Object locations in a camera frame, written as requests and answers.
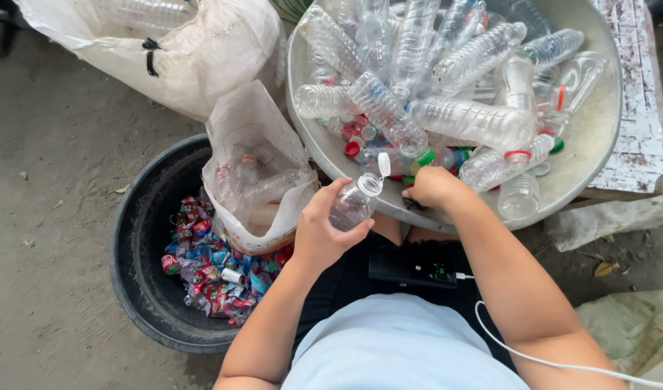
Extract black furniture frame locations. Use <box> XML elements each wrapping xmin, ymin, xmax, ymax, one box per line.
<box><xmin>0</xmin><ymin>0</ymin><xmax>21</xmax><ymax>58</ymax></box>

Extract white charging cable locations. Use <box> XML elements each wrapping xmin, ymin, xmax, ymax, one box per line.
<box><xmin>455</xmin><ymin>272</ymin><xmax>663</xmax><ymax>390</ymax></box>

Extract heap of clear plastic bottles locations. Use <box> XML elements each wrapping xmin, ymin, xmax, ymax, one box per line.
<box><xmin>294</xmin><ymin>0</ymin><xmax>608</xmax><ymax>221</ymax></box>

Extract person's left hand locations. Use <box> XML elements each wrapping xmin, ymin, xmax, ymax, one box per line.
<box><xmin>292</xmin><ymin>178</ymin><xmax>376</xmax><ymax>275</ymax></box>

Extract black power bank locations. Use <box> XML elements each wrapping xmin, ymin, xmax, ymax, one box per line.
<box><xmin>368</xmin><ymin>246</ymin><xmax>459</xmax><ymax>289</ymax></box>

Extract heap of torn bottle labels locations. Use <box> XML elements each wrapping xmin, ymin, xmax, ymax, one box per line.
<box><xmin>161</xmin><ymin>190</ymin><xmax>295</xmax><ymax>328</ymax></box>

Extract pile of stripped empty bottles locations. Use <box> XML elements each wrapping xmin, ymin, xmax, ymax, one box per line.
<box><xmin>214</xmin><ymin>143</ymin><xmax>312</xmax><ymax>226</ymax></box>

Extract small clear white-capped bottle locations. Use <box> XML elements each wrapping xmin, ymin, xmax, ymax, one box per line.
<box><xmin>329</xmin><ymin>152</ymin><xmax>392</xmax><ymax>233</ymax></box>

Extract small white woven sack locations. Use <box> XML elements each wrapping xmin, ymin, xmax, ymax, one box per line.
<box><xmin>201</xmin><ymin>80</ymin><xmax>319</xmax><ymax>256</ymax></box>

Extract black round tub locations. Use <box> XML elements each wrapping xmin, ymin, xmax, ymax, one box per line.
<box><xmin>109</xmin><ymin>134</ymin><xmax>297</xmax><ymax>355</ymax></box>

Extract black shorts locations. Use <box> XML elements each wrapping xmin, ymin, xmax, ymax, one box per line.
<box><xmin>291</xmin><ymin>230</ymin><xmax>517</xmax><ymax>374</ymax></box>

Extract heap of coloured bottle caps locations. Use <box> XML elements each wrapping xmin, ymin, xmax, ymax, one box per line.
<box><xmin>339</xmin><ymin>113</ymin><xmax>565</xmax><ymax>191</ymax></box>

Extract large round metal basin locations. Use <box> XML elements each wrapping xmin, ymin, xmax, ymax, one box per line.
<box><xmin>285</xmin><ymin>0</ymin><xmax>624</xmax><ymax>235</ymax></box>

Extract person's right hand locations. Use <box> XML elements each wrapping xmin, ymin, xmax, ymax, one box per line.
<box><xmin>401</xmin><ymin>165</ymin><xmax>474</xmax><ymax>213</ymax></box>

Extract black tie strap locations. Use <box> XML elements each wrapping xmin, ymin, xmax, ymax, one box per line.
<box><xmin>141</xmin><ymin>37</ymin><xmax>162</xmax><ymax>78</ymax></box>

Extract large white woven sack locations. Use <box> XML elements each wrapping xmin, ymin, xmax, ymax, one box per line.
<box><xmin>14</xmin><ymin>0</ymin><xmax>288</xmax><ymax>123</ymax></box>

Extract worn white painted table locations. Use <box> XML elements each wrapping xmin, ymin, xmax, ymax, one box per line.
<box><xmin>559</xmin><ymin>0</ymin><xmax>663</xmax><ymax>213</ymax></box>

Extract light blue shirt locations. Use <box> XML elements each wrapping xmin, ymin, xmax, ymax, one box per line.
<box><xmin>281</xmin><ymin>293</ymin><xmax>530</xmax><ymax>390</ymax></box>

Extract crumpled white sack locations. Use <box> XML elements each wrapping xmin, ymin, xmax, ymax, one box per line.
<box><xmin>545</xmin><ymin>190</ymin><xmax>663</xmax><ymax>253</ymax></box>

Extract pale green woven sack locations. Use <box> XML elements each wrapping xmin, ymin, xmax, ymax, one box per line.
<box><xmin>574</xmin><ymin>286</ymin><xmax>663</xmax><ymax>390</ymax></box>

